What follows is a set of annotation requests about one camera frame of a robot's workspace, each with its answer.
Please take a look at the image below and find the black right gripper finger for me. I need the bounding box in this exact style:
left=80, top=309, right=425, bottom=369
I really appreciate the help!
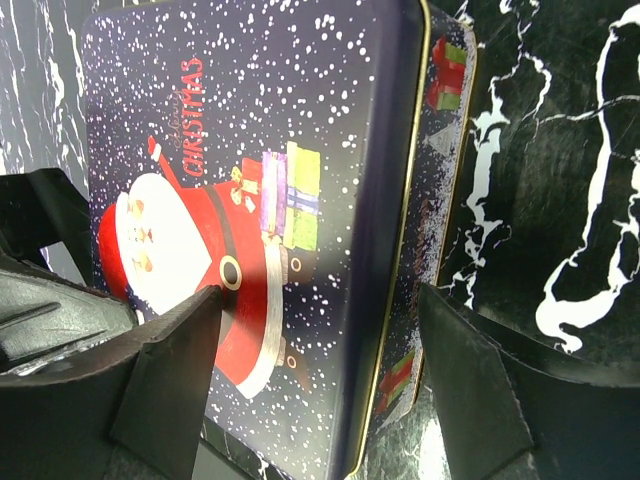
left=418, top=284, right=639, bottom=479

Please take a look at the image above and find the gold box lid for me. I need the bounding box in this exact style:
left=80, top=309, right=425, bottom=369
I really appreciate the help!
left=81, top=1, right=429, bottom=479

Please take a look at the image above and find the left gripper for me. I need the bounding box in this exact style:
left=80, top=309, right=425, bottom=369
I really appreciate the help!
left=1, top=168, right=222, bottom=479

